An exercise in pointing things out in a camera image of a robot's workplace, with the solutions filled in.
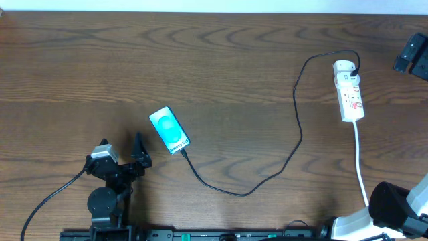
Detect white power strip cord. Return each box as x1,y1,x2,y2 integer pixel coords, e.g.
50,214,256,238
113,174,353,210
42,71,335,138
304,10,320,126
352,120,370,208

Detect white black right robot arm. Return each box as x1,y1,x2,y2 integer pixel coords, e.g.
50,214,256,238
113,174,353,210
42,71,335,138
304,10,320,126
315,60,427,240

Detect black charger cable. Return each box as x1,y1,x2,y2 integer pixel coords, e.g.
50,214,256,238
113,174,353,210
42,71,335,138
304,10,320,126
179,49,362,197

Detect white power strip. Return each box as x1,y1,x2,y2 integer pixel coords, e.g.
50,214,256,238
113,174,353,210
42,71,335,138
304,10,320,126
333,60,364,123

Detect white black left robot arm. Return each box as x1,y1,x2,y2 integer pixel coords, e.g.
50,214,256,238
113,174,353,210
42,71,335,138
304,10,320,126
84,133,152,241

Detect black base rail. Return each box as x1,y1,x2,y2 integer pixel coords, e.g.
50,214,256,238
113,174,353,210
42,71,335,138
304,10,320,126
59,228,329,241

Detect blue Galaxy smartphone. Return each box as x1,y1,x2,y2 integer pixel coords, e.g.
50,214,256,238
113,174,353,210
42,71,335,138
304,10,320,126
149,106,191,155

